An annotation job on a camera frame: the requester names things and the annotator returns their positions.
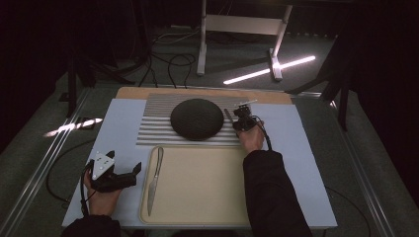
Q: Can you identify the silver table knife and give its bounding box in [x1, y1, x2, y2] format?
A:
[146, 146, 165, 217]

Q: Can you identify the hand-held gripper cable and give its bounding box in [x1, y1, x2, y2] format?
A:
[251, 115, 274, 152]
[45, 138, 97, 218]

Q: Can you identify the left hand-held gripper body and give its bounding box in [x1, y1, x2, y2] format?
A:
[87, 151, 137, 194]

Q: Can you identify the light blue table mat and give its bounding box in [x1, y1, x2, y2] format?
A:
[61, 98, 339, 230]

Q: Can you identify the round black plate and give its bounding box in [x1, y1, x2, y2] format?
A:
[170, 98, 225, 142]

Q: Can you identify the person's left hand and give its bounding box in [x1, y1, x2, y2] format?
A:
[83, 173, 123, 216]

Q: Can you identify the aluminium rail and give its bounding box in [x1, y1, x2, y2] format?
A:
[0, 87, 92, 237]
[329, 98, 396, 237]

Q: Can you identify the white metal stand frame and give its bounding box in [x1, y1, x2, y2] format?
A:
[196, 0, 293, 82]

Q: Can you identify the black metal stand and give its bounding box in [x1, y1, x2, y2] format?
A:
[58, 48, 136, 119]
[286, 33, 354, 132]

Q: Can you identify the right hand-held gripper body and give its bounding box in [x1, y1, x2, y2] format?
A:
[232, 99, 260, 132]

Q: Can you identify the right hand-held gripper cable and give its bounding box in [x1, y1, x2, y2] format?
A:
[251, 115, 274, 152]

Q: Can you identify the black floor cable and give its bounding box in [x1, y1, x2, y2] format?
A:
[137, 53, 160, 89]
[167, 53, 197, 89]

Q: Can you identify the beige tray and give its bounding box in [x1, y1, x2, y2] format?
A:
[138, 144, 258, 226]

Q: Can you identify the silver fork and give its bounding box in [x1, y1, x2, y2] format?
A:
[224, 108, 241, 137]

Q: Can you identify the left hand-held gripper cable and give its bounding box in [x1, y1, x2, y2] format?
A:
[45, 138, 97, 218]

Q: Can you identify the grey striped placemat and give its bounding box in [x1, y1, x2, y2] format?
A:
[135, 93, 259, 148]

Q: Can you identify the person's right hand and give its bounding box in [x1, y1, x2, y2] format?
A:
[237, 120, 266, 154]

